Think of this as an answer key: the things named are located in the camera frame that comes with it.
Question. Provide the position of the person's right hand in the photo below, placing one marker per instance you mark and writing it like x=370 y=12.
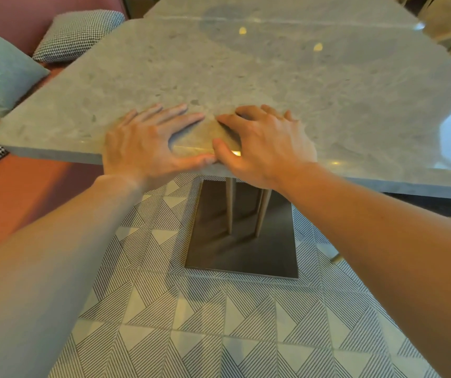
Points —
x=272 y=151

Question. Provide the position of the person's left hand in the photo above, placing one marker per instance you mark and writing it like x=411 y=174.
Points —
x=138 y=147

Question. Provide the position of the person's right middle finger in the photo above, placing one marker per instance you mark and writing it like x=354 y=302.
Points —
x=251 y=111

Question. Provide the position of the person's left thumb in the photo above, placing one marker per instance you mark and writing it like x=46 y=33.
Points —
x=194 y=162

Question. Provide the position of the person's right little finger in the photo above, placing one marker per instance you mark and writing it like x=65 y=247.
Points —
x=293 y=116

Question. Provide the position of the person's right thumb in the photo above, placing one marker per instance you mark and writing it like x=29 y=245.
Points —
x=225 y=153

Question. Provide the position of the person's left middle finger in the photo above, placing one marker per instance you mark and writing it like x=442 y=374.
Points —
x=168 y=114

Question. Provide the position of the person's left little finger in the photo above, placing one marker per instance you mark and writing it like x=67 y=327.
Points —
x=127 y=116

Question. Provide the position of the person's left forearm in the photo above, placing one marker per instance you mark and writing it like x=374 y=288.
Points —
x=40 y=271

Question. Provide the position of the person's right forearm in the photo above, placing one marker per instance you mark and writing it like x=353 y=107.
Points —
x=390 y=247

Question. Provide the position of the teal cushion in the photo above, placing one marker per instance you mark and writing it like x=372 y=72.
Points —
x=1 y=70

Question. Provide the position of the red upholstered bench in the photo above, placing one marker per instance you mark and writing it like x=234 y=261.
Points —
x=20 y=200

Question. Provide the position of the metal table pedestal base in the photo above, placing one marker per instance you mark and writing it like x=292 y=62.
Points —
x=241 y=251

